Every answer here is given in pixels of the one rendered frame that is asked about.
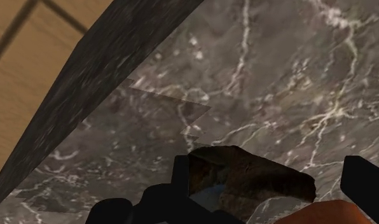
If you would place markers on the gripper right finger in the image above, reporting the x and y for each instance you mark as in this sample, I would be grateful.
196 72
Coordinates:
369 189

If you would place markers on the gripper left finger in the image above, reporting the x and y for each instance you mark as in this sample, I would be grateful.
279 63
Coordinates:
164 204

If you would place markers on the orange round object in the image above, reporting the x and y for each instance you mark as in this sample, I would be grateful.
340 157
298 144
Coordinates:
326 214

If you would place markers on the dark brown rough object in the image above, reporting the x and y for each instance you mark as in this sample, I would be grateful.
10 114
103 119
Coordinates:
254 176

